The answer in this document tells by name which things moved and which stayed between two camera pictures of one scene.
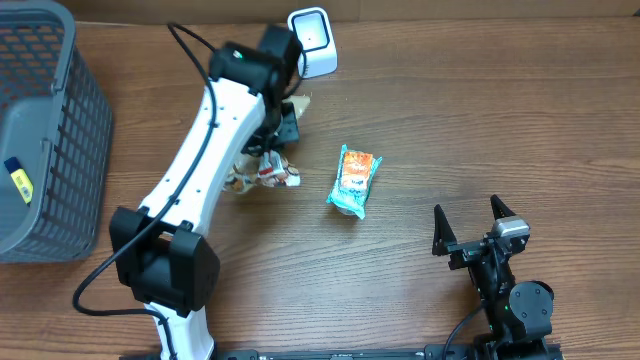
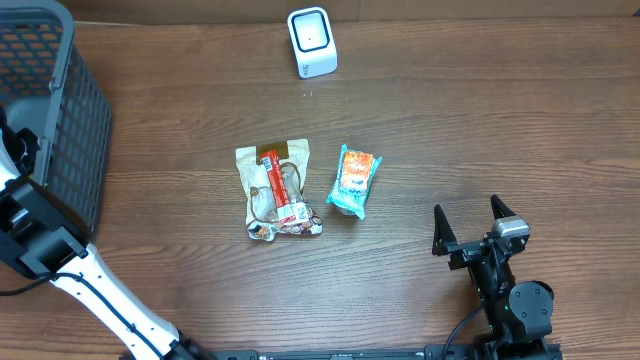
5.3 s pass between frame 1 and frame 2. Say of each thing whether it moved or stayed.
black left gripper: moved
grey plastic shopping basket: stayed
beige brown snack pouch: moved
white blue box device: stayed
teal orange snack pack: stayed
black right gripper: stayed
